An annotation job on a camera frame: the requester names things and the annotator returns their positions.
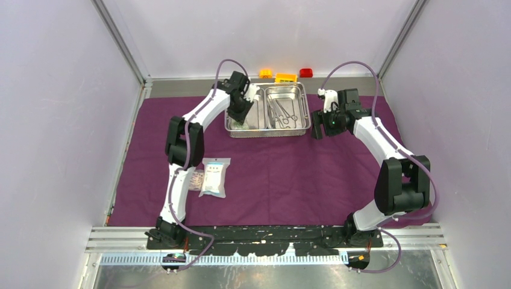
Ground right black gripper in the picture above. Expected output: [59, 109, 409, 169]
[312, 105, 347, 140]

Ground orange yellow toy block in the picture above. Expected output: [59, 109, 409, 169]
[275, 73, 298, 83]

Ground white sterile pouch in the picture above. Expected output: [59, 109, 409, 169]
[199, 158, 231, 199]

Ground purple cloth wrap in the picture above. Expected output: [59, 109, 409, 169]
[109, 96, 380, 226]

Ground pink clear packet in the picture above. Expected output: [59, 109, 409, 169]
[189, 170, 204, 191]

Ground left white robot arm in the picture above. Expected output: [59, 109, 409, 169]
[146, 71, 257, 250]

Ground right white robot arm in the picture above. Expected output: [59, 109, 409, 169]
[312, 89, 430, 247]

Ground steel surgical forceps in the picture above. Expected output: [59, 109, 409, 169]
[273, 100, 298, 129]

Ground green packet in tray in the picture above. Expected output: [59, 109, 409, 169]
[230, 121, 249, 130]

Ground steel instrument tray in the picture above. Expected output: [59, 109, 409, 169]
[224, 82, 311, 138]

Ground red block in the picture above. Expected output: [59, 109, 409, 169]
[299, 68, 313, 78]

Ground small orange block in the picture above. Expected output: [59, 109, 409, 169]
[259, 69, 273, 79]

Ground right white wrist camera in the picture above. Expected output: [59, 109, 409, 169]
[318, 88, 339, 113]

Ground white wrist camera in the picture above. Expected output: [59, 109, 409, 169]
[318, 88, 339, 113]
[243, 83, 260, 102]

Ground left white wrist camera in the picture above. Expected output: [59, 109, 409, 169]
[243, 83, 260, 102]

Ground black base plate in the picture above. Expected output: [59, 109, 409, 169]
[145, 225, 383, 256]

